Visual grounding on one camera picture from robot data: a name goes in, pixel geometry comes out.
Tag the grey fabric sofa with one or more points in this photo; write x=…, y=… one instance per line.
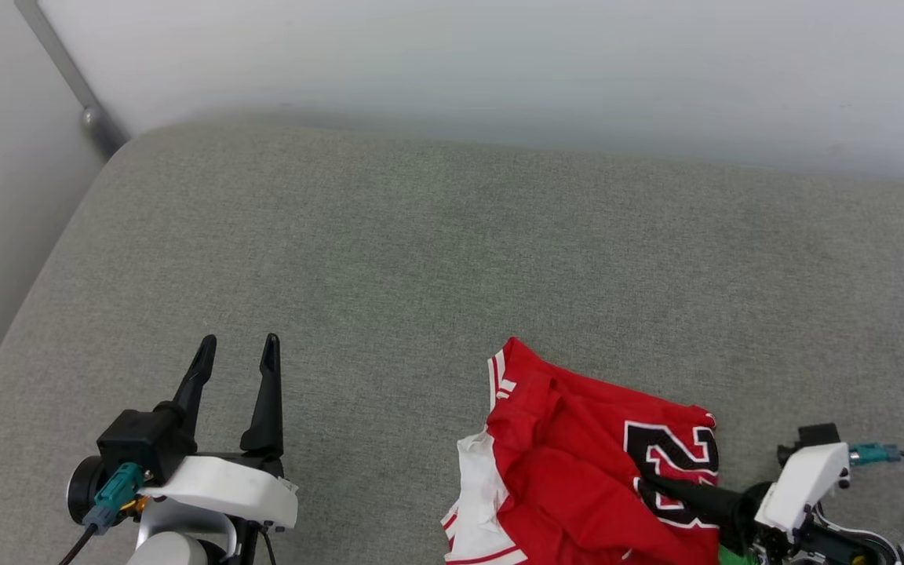
x=421, y=259

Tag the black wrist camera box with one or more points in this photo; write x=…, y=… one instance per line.
x=142, y=439
x=813, y=435

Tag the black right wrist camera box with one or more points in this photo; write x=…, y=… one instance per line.
x=813, y=435

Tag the teal right camera connector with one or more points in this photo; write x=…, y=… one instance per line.
x=874, y=453

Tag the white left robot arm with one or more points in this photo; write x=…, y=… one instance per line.
x=177, y=545

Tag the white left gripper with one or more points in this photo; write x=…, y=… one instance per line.
x=224, y=486

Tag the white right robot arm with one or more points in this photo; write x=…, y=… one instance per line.
x=852, y=545

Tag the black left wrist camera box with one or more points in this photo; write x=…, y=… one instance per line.
x=142, y=439

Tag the red basketball jersey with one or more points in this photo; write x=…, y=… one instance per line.
x=562, y=471

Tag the grey metal wall trim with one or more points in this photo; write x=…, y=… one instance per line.
x=75, y=86

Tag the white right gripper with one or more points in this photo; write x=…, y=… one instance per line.
x=801, y=486

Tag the teal left camera connector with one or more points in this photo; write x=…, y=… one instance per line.
x=113, y=494

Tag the teal camera connector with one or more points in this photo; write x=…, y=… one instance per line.
x=874, y=453
x=113, y=494

